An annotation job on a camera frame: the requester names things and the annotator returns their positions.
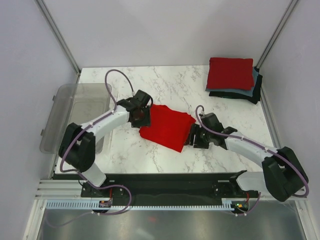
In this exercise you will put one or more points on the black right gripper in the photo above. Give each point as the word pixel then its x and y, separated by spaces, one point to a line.
pixel 195 130

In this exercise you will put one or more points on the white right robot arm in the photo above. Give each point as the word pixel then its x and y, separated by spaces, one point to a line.
pixel 282 175

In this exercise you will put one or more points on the right aluminium frame post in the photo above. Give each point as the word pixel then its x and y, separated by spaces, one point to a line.
pixel 277 32

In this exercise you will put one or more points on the white slotted cable duct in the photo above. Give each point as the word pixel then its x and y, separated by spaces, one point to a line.
pixel 100 205

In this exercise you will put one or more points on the aluminium frame post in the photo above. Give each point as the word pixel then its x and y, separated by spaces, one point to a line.
pixel 277 32
pixel 58 35

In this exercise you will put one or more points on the left aluminium frame post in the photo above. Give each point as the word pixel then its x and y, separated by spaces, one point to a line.
pixel 58 35

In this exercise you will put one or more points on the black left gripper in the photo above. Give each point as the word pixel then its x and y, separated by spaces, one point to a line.
pixel 146 122

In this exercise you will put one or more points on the bright red t-shirt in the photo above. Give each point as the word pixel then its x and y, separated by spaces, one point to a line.
pixel 168 127

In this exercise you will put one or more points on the folded grey-blue t-shirt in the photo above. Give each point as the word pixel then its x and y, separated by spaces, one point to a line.
pixel 252 86

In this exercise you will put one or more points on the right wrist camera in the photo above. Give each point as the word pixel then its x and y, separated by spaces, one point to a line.
pixel 211 121

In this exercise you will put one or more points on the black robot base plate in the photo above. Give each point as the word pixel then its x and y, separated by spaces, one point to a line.
pixel 180 189

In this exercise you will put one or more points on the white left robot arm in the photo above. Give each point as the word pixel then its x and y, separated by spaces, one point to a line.
pixel 78 147

